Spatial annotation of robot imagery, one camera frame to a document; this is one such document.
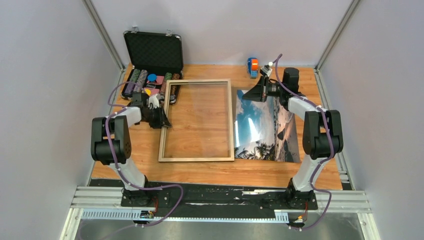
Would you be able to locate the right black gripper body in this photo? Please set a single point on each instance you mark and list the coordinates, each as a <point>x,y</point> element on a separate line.
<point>274,89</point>

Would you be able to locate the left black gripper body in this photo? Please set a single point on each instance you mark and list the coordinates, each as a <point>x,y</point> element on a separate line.
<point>153,115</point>

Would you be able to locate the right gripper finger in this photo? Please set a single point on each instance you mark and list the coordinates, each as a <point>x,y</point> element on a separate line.
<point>261,88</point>
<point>254,96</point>

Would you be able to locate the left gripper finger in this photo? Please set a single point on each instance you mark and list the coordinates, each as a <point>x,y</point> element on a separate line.
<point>164,122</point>
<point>162,111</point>

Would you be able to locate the wooden picture frame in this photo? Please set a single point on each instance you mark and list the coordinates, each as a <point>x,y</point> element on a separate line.
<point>171,98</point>

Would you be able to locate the clear acrylic sheet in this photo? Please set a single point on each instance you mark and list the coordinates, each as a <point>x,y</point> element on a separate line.
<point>200,123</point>

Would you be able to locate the beach landscape photo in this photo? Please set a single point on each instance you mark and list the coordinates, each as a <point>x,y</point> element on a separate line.
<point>264,130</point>

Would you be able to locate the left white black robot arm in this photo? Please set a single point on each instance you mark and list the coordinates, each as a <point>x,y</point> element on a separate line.
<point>111,142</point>

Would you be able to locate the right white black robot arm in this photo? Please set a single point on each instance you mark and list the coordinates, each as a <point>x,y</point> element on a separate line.
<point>322,132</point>

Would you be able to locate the blue orange tape dispenser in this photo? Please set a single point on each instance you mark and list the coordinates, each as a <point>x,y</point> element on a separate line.
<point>252,67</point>

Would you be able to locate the blue poker chip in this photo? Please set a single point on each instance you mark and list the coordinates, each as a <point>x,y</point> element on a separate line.
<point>152,77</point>

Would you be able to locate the black poker chip case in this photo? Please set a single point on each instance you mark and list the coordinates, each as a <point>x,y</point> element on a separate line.
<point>152,53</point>

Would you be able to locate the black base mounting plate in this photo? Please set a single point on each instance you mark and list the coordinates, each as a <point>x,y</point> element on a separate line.
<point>212,201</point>

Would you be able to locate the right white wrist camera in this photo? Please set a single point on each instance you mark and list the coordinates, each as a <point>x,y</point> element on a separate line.
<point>266,71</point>

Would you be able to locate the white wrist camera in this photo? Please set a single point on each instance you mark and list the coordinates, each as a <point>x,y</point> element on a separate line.
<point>154,101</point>
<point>266,71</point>

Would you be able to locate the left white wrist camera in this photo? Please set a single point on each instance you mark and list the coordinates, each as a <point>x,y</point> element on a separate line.
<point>154,101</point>

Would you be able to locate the aluminium rail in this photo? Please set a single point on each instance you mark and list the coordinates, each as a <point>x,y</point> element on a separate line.
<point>342,201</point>

